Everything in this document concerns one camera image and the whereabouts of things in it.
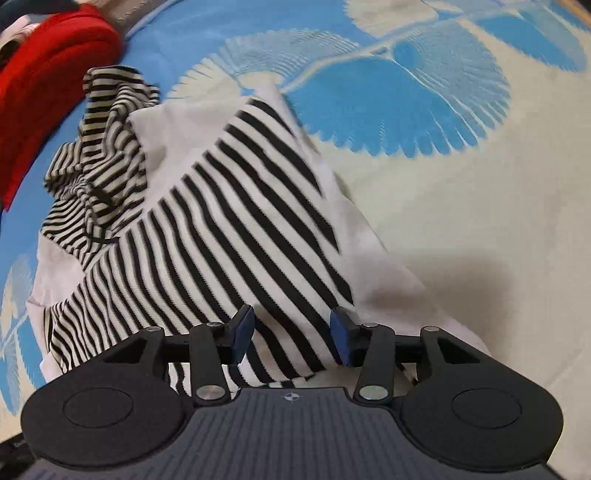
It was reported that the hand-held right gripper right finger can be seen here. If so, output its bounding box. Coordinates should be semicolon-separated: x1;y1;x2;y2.
329;305;481;402

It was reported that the blue cream patterned bed sheet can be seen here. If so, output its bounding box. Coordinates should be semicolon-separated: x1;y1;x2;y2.
0;0;591;480

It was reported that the red cloth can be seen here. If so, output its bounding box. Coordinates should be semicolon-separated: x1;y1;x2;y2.
0;4;124;212

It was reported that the white cloth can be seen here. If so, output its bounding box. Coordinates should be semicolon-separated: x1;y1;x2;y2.
30;66;490;398

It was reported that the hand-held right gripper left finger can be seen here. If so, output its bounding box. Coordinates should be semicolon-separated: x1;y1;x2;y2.
99;305;256;405

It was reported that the beige bed edge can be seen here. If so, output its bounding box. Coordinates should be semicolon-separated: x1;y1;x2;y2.
98;0;155;35

